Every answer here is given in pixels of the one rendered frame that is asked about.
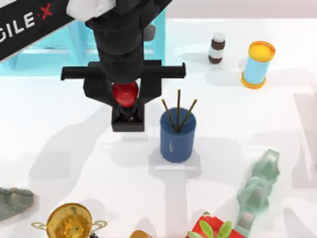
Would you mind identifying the thin brown stick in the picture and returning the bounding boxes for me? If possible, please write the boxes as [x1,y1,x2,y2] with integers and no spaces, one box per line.
[176,89,181,132]
[178,99,198,132]
[161,98,177,132]

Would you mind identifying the light blue rack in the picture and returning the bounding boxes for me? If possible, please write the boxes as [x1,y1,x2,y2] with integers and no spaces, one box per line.
[0,9,167,76]

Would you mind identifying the dark bottle with red cap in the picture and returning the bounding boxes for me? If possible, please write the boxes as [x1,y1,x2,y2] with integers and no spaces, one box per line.
[111,81,140,123]

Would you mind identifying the light blue can yellow ends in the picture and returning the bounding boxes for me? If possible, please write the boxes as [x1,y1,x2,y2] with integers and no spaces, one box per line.
[241,41,276,89]

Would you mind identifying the brown round bread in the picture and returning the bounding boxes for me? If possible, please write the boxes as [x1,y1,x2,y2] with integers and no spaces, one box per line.
[129,230,149,238]

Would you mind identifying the brown bottle with white cap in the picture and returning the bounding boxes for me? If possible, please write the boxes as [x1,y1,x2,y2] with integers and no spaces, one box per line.
[208,32,226,64]

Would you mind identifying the grey-green rock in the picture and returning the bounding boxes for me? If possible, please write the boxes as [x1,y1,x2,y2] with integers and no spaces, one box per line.
[0,187,35,222]

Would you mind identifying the gold trophy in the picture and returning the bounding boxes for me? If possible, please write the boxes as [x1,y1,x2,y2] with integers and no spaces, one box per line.
[31,202,108,238]

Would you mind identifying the red plant pot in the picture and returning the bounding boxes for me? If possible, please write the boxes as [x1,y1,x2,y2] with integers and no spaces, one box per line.
[192,212,245,238]

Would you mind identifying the pale green translucent stapler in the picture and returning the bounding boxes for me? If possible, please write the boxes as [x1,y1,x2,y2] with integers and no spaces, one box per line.
[236,148,281,233]

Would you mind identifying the dark blue cylindrical holder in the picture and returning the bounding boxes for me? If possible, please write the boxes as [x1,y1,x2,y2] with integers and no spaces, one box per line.
[159,107,197,164]

